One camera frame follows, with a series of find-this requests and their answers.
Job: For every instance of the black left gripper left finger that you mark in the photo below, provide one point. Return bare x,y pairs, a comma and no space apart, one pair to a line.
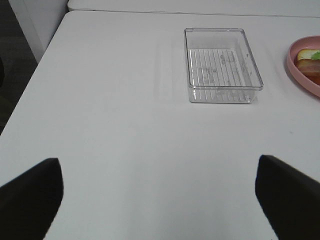
30,202

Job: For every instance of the bread slice with orange crust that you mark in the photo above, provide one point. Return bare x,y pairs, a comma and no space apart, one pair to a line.
305,54

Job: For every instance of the clear left plastic container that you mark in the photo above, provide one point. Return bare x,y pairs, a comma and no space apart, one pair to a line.
221,68

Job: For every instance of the pink round plate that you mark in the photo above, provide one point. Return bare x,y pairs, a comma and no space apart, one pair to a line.
308,42

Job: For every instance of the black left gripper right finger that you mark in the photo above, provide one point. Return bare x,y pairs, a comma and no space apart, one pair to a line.
289,199

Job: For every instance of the green lettuce leaf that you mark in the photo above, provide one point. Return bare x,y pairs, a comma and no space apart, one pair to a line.
316,55

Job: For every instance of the bacon strip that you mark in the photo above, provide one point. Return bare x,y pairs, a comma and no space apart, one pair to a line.
309,67

